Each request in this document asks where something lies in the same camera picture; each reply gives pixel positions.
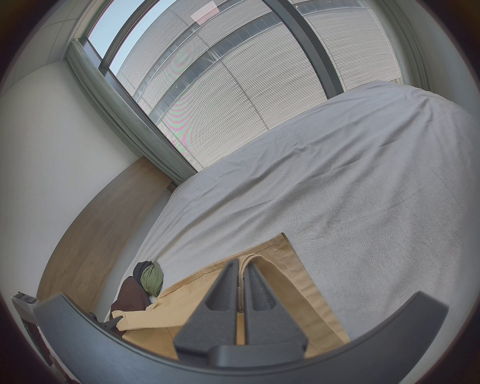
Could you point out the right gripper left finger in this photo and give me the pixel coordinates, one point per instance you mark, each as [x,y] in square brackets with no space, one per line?
[213,322]

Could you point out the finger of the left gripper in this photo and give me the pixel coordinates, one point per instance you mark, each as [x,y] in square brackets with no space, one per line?
[111,323]

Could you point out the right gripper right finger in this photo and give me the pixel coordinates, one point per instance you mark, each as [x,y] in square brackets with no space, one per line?
[268,322]

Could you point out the yellow trousers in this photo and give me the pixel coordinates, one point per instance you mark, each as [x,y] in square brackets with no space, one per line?
[292,285]

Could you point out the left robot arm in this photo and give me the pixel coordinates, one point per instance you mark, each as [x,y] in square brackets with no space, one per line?
[24,299]

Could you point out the bed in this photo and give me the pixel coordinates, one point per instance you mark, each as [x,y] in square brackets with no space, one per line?
[337,187]

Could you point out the brown garment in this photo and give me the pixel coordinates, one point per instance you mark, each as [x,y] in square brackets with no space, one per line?
[131,296]

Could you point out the green garment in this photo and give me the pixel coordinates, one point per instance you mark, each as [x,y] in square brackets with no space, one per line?
[152,279]

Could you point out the black garment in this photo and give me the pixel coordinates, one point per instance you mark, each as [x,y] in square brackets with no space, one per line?
[139,269]

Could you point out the grey-green curtain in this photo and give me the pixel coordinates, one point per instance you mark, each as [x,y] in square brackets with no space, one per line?
[412,48]
[123,123]

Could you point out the window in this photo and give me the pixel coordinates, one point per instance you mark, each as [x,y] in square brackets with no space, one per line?
[243,93]

